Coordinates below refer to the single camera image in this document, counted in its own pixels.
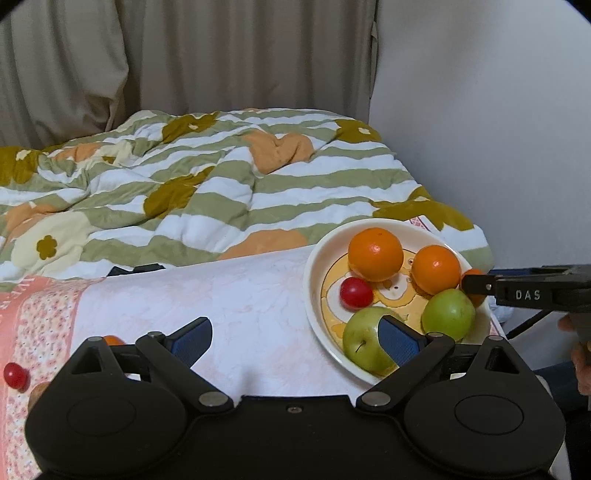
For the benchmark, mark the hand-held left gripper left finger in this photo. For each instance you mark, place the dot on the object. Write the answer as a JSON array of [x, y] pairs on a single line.
[[194, 339]]

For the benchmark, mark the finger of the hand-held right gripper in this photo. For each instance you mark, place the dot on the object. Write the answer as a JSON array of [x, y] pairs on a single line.
[[526, 293], [568, 271]]

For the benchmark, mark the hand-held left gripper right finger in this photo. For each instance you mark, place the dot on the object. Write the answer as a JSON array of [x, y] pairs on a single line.
[[399, 341]]

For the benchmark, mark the green apple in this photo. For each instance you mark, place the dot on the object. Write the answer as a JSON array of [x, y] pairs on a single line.
[[362, 337], [448, 316]]

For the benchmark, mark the small orange mandarin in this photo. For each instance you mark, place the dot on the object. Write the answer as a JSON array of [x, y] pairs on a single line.
[[113, 340], [479, 298]]

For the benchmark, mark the red cherry tomato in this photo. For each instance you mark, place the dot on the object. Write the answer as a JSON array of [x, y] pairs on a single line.
[[355, 293], [16, 376]]

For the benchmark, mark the large orange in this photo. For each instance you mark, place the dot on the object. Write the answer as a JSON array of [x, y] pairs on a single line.
[[375, 254], [436, 270]]

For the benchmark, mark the cream bear print plate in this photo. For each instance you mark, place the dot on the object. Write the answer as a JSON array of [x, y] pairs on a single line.
[[318, 277]]

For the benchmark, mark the person's right hand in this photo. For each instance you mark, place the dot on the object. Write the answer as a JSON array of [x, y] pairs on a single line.
[[582, 374]]

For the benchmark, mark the pink floral tablecloth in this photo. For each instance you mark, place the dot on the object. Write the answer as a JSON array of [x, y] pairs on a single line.
[[231, 300]]

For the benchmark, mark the dark blue cloth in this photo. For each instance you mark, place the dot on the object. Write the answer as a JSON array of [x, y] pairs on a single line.
[[558, 383]]

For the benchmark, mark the black flat object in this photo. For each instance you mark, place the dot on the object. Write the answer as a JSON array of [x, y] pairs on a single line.
[[136, 269]]

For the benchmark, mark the green striped floral blanket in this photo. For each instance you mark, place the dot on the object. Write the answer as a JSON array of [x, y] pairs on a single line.
[[184, 184]]

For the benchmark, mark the yellow brown pear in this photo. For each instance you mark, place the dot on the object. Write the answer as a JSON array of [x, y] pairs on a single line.
[[38, 392]]

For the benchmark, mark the beige curtain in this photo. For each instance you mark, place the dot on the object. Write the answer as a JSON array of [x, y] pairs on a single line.
[[184, 55]]

